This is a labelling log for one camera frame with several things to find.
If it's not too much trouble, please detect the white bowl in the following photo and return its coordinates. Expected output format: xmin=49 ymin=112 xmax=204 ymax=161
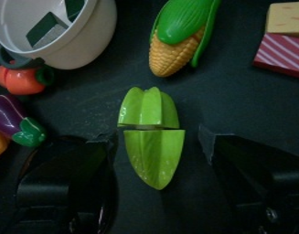
xmin=0 ymin=0 xmax=118 ymax=70

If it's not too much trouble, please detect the purple toy eggplant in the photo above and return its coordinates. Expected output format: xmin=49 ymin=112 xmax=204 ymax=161
xmin=0 ymin=93 xmax=47 ymax=148

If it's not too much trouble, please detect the small dark green block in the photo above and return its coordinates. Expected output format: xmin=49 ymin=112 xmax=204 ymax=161
xmin=64 ymin=0 xmax=86 ymax=23

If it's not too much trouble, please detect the orange toy carrot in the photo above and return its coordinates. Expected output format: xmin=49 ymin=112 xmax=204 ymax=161
xmin=0 ymin=63 xmax=54 ymax=96

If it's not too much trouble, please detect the toy corn cob green husk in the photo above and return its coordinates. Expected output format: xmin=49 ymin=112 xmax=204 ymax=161
xmin=148 ymin=0 xmax=221 ymax=78

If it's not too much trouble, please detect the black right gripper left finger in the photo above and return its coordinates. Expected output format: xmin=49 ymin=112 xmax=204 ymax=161
xmin=0 ymin=130 xmax=120 ymax=234

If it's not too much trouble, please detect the large dark green block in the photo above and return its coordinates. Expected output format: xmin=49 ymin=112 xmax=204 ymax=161
xmin=23 ymin=12 xmax=70 ymax=49

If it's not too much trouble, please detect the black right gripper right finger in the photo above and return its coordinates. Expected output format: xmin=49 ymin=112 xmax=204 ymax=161
xmin=196 ymin=123 xmax=299 ymax=234

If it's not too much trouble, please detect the yellow wooden block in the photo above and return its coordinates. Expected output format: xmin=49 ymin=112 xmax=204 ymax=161
xmin=264 ymin=1 xmax=299 ymax=38

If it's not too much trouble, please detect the green toy starfruit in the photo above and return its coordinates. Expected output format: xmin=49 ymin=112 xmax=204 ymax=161
xmin=116 ymin=86 xmax=185 ymax=191

